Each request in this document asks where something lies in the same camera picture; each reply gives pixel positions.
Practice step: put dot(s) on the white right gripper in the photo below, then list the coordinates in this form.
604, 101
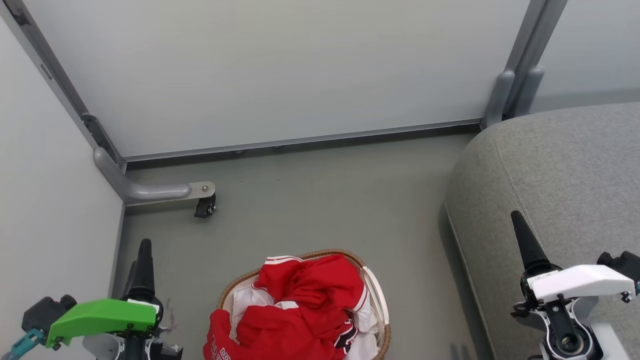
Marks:
580, 282

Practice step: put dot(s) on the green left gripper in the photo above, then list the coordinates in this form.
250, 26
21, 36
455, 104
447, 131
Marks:
100, 315

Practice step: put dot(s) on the red and white jersey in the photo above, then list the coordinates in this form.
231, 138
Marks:
305, 310

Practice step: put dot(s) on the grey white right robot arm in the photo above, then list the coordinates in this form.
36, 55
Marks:
610, 345

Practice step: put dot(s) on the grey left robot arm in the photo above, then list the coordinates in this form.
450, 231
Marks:
102, 347

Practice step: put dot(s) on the grey fabric sofa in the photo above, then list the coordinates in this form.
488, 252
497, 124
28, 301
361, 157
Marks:
560, 165

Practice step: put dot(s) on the grey partition foot with plate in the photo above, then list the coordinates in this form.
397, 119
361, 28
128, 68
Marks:
150, 191

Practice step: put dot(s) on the black caster wheel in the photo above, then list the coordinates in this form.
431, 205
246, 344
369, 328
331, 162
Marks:
205, 207

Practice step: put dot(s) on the white basket liner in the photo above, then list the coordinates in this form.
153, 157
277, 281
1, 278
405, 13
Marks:
247, 302

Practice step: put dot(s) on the grey rounded partition foot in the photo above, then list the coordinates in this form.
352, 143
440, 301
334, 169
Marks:
529, 90
498, 97

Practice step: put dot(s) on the white laundry basket brown rim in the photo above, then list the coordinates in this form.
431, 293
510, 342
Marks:
375, 300

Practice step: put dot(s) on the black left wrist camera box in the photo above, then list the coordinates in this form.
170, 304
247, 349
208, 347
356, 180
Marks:
46, 312

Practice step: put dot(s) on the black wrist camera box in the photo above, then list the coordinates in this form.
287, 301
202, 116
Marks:
46, 312
625, 264

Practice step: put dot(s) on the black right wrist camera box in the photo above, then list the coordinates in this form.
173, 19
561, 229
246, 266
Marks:
625, 264

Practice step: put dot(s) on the teal left camera connector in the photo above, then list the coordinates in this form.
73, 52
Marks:
21, 345

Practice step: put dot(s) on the dark frame hinge bracket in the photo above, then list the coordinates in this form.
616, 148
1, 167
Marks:
100, 135

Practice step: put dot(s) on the grey partition upright frame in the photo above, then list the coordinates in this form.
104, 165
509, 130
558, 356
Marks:
532, 45

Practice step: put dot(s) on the aluminium partition base rail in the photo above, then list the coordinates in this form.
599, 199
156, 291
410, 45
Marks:
300, 139

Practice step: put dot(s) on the grey partition corner frame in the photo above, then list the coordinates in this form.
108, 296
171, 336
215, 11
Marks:
45, 65

